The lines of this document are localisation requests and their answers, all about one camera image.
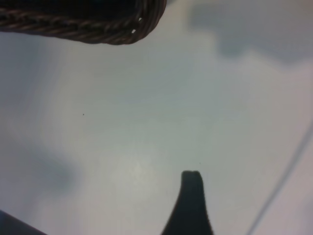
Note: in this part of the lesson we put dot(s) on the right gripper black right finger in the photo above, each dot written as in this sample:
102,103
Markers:
200,213

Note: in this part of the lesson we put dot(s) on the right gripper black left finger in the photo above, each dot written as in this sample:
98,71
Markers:
179,215

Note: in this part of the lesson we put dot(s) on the dark brown wicker basket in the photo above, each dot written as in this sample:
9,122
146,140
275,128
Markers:
73,22

